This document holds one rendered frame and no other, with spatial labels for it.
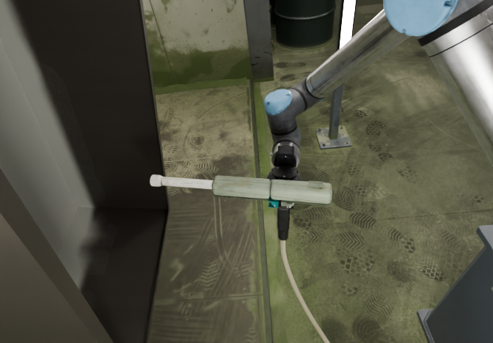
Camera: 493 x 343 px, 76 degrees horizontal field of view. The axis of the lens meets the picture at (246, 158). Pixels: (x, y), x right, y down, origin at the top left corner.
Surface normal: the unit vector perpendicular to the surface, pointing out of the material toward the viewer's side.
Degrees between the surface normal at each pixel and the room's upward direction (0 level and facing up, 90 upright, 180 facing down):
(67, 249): 12
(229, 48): 90
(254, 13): 90
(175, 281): 0
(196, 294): 0
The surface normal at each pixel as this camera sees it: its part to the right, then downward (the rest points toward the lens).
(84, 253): 0.09, -0.72
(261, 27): 0.03, 0.70
